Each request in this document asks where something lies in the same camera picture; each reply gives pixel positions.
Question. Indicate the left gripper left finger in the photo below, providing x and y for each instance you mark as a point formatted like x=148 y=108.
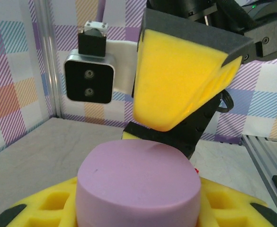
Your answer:
x=34 y=212

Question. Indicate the aluminium mounting rail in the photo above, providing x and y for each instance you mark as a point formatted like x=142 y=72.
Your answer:
x=259 y=160

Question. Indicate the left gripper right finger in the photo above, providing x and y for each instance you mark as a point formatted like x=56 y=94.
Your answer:
x=235 y=212

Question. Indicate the aluminium frame post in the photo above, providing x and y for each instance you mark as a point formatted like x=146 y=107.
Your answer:
x=49 y=59

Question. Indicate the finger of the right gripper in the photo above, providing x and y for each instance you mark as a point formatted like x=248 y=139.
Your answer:
x=162 y=137
x=176 y=82

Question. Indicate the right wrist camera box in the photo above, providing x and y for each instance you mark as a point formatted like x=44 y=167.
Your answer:
x=88 y=78

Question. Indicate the red plastic block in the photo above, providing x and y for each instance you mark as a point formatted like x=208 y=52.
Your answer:
x=196 y=170

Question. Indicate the purple earbud case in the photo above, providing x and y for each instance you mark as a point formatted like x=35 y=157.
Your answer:
x=138 y=179

